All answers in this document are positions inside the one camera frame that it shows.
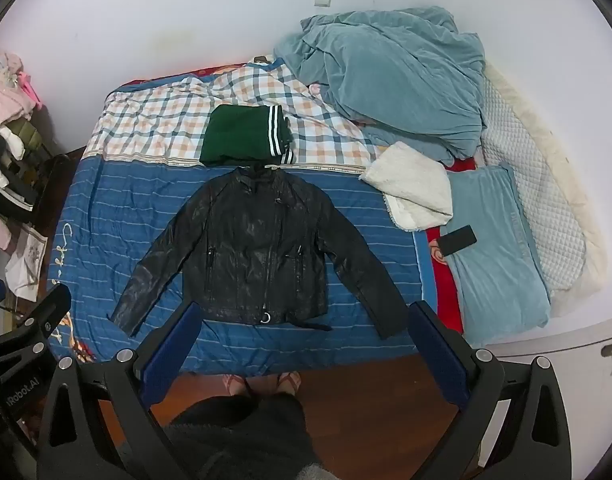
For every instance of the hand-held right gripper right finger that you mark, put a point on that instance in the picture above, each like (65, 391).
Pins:
(436, 355)

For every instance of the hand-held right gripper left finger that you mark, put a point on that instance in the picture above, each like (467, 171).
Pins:
(170, 345)

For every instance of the black leather jacket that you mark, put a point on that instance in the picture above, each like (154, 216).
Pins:
(251, 240)

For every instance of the black clothes rack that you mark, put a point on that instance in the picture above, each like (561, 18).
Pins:
(55, 170)

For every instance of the white paper bag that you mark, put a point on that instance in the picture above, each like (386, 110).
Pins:
(28, 260)

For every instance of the person's left foot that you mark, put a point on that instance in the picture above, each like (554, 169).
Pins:
(238, 385)

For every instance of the person's foot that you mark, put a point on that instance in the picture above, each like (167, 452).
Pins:
(288, 382)
(238, 385)

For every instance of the teal pillow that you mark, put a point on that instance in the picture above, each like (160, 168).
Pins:
(496, 270)

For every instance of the black phone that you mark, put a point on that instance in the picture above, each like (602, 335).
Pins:
(456, 241)

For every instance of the person's dark fuzzy clothing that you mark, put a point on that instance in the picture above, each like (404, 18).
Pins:
(240, 440)

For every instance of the person's right foot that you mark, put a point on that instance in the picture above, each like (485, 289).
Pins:
(288, 382)

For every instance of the blue striped plaid quilt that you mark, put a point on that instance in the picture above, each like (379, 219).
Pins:
(135, 200)

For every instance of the white padded jacket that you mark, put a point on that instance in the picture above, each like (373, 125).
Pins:
(3, 135)

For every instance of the olive padded jacket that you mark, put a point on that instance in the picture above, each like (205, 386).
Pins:
(28, 135)

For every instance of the white fleece blanket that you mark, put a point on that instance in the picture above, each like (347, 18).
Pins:
(416, 185)

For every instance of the white quilted headboard cushion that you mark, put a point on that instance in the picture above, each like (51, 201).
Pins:
(536, 170)

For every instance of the pink knitted garment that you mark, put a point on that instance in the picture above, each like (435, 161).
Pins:
(8, 85)

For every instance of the green garment with white stripes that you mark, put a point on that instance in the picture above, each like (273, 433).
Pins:
(235, 132)

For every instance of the small pink item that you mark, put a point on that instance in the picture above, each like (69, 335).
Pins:
(314, 89)

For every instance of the white wall switch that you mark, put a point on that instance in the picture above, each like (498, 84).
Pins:
(323, 0)

